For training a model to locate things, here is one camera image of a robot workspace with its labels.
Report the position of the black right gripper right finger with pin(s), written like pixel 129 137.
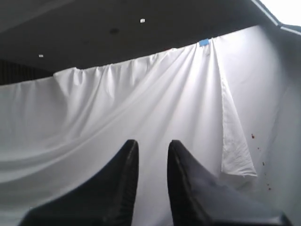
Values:
pixel 198 198

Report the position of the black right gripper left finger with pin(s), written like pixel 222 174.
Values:
pixel 106 199

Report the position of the white backdrop cloth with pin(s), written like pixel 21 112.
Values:
pixel 235 103

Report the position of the blue tape piece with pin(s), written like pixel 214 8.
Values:
pixel 204 42

